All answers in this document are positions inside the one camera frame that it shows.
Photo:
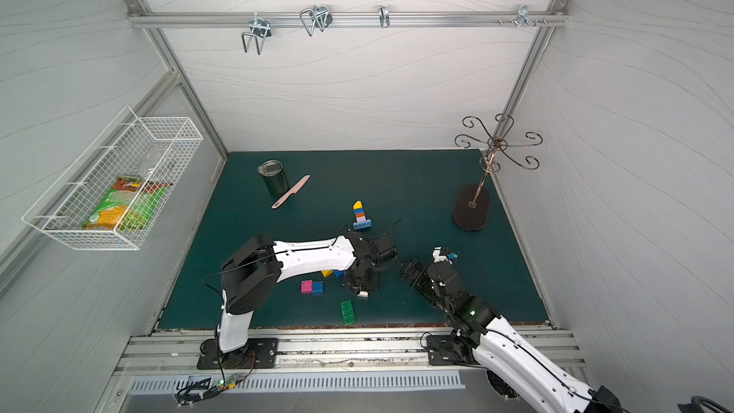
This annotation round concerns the black metal jewelry stand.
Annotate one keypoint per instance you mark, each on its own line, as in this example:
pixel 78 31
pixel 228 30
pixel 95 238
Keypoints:
pixel 472 205

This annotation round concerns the metal hook clip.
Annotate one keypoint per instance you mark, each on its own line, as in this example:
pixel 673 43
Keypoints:
pixel 254 39
pixel 384 16
pixel 523 19
pixel 316 18

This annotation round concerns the light blue lego base plate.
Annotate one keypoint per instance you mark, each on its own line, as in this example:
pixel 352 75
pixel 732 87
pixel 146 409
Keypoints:
pixel 358 226

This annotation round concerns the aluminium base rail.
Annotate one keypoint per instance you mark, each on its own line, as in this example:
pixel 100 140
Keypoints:
pixel 317 349

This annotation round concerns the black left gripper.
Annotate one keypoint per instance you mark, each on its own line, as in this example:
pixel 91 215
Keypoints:
pixel 360 278

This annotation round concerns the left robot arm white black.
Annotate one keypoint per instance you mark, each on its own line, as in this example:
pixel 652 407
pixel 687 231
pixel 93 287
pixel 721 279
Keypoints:
pixel 250 274

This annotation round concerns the dark green long lego brick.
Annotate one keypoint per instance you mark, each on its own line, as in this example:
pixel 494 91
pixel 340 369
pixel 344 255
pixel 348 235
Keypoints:
pixel 348 312

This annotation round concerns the green snack bag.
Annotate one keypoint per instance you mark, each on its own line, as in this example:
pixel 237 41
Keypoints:
pixel 129 205

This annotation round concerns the aluminium crossbar rail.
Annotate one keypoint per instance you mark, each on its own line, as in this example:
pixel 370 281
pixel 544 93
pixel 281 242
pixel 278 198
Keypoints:
pixel 342 19

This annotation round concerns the white wire basket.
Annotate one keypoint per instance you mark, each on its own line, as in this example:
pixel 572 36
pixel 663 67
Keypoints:
pixel 157 149

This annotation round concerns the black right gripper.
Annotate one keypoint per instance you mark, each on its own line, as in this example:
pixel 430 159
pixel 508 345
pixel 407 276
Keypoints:
pixel 422 275

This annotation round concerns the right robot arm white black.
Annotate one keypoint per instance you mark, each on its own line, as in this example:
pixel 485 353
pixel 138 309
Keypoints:
pixel 488 338

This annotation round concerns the pink plastic knife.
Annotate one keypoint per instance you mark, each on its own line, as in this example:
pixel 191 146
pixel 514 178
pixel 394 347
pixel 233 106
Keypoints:
pixel 291 192

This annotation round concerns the dark green metal tumbler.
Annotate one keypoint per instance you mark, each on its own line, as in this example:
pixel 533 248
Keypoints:
pixel 274 176

